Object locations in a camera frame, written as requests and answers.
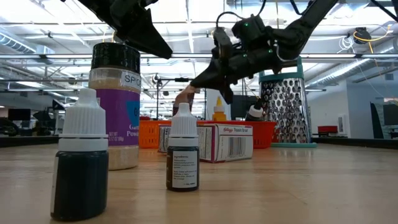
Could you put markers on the purple Raisin Bran cereal box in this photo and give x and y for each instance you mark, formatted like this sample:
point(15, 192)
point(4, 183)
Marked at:
point(224, 143)

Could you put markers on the small yellow mustard bottle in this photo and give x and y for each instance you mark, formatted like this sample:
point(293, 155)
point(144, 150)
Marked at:
point(219, 115)

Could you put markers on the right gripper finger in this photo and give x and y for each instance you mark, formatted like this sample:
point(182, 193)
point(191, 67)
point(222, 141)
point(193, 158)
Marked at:
point(222, 85)
point(216, 71)

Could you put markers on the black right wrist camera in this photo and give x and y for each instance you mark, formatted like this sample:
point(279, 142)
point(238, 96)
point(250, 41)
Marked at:
point(248, 31)

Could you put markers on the orange plastic basket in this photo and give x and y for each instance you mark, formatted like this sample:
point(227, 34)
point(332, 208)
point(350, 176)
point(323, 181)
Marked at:
point(149, 133)

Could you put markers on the garlic powder spice jar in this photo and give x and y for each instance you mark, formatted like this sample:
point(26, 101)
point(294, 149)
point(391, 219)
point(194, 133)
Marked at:
point(118, 109)

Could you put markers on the red plastic basket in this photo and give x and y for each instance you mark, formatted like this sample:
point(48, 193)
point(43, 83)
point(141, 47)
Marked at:
point(264, 133)

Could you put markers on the teal metal box grater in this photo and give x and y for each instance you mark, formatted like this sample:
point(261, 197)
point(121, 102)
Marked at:
point(284, 109)

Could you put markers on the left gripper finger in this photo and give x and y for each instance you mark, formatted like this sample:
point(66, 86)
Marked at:
point(146, 34)

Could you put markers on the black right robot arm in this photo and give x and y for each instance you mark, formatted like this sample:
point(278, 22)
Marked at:
point(298, 28)

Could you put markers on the orange brown sauce sachet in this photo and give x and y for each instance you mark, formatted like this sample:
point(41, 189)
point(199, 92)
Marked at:
point(183, 97)

